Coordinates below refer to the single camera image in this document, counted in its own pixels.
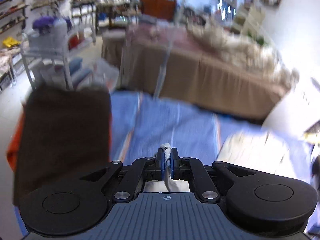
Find purple cloth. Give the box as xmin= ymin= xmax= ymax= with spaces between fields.
xmin=32 ymin=16 xmax=72 ymax=30

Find orange cloth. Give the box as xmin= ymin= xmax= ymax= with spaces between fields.
xmin=6 ymin=110 xmax=27 ymax=161

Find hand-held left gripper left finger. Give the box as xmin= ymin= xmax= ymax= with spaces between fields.
xmin=80 ymin=148 xmax=166 ymax=202

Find dark brown cloth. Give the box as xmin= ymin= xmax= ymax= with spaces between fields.
xmin=14 ymin=84 xmax=112 ymax=207

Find white pillow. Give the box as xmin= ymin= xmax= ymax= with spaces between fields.
xmin=261 ymin=79 xmax=320 ymax=135

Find blue plaid bed sheet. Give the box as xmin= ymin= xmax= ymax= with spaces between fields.
xmin=15 ymin=90 xmax=320 ymax=230

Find red-brown wooden door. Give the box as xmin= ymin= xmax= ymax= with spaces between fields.
xmin=139 ymin=0 xmax=182 ymax=22

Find dark table with goods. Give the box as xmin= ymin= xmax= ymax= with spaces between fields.
xmin=95 ymin=0 xmax=142 ymax=29

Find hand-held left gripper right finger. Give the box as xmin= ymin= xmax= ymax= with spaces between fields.
xmin=171 ymin=148 xmax=255 ymax=203

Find table with tan tablecloth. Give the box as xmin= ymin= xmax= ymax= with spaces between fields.
xmin=101 ymin=25 xmax=298 ymax=120

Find yellow bag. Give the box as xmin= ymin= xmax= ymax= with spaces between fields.
xmin=2 ymin=37 xmax=22 ymax=48

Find white metal rack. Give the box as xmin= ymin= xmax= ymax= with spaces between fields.
xmin=20 ymin=17 xmax=97 ymax=91

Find wall shelves with goods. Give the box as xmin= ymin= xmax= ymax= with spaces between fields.
xmin=0 ymin=0 xmax=73 ymax=34

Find white polka dot garment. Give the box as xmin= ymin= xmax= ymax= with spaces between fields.
xmin=146 ymin=129 xmax=313 ymax=193

